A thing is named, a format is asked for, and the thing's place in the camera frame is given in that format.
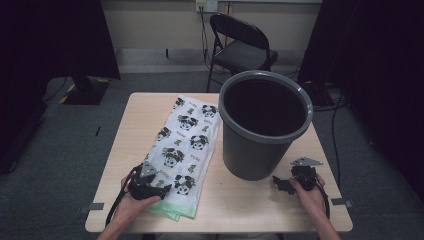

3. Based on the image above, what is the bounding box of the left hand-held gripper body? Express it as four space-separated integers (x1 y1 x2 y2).
128 162 158 201

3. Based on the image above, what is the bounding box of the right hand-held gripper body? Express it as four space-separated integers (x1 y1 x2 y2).
289 157 324 191

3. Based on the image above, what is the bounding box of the grey plastic trash bin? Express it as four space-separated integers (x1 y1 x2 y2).
218 69 314 182

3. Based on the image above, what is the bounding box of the panda print trash bag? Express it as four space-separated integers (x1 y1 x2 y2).
145 95 222 222

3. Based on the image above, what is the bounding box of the person's left hand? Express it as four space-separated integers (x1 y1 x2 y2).
113 174 162 224

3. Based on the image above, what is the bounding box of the person's right hand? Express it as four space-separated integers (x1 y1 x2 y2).
289 174 329 221

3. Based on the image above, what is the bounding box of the grey tape strip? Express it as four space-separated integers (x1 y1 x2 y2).
331 197 354 208
79 202 105 214

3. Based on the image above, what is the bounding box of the black stand base striped tape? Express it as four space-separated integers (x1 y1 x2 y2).
59 75 111 106

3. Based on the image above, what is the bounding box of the black curtain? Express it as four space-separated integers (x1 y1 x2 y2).
0 0 122 174
298 0 424 201

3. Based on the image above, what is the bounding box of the black folding chair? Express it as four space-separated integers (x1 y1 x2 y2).
206 13 279 94

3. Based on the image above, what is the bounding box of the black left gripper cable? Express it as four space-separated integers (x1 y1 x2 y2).
105 166 138 228

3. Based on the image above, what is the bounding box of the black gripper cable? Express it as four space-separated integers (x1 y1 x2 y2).
314 181 331 221
105 166 138 228

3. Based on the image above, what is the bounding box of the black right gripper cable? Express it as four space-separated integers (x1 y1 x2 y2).
314 181 331 221

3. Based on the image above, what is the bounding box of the black floor cable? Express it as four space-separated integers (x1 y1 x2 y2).
313 83 346 188

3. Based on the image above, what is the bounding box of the black wall socket cable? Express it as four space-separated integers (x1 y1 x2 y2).
199 6 214 73

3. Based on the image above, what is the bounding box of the white wall socket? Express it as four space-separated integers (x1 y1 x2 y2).
195 0 219 14

